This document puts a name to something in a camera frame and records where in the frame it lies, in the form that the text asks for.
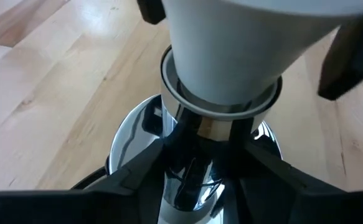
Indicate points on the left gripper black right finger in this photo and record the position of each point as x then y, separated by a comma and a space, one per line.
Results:
309, 205

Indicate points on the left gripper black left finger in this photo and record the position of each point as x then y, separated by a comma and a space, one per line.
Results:
59, 207

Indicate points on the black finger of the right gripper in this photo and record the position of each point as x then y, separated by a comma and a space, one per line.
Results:
151, 12
349, 62

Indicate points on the white lightbulb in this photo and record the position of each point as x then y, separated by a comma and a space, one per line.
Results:
231, 46

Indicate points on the chrome lamp socket base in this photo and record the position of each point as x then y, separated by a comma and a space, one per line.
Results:
214, 129

